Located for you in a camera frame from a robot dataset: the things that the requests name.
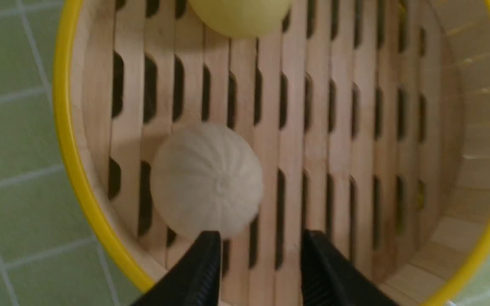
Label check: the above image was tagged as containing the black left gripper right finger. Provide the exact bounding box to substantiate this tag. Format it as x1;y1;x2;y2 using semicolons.
301;229;397;306

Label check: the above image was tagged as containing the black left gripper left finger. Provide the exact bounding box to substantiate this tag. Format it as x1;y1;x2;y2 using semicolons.
132;231;223;306

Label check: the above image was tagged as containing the white steamed bun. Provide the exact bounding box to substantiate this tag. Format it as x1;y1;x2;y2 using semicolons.
150;122;264;240

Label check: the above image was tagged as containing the yellow steamed bun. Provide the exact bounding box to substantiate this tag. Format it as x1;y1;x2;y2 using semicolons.
188;0;292;38

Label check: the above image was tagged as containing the bamboo steamer basket yellow rim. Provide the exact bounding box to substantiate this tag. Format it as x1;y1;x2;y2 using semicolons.
53;0;490;306

